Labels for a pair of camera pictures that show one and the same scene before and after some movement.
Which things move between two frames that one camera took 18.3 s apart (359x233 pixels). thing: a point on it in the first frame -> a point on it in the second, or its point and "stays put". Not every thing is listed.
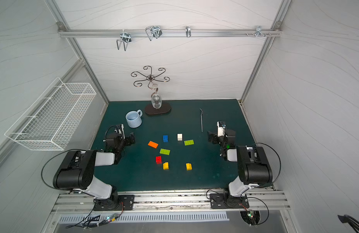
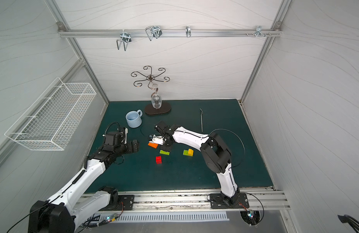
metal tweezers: x=201 y=117 stays put
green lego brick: x=165 y=151 stays put
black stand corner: x=358 y=227 stays put
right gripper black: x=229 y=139 -> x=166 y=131
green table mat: x=171 y=151 stays put
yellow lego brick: x=188 y=166 -> x=190 y=152
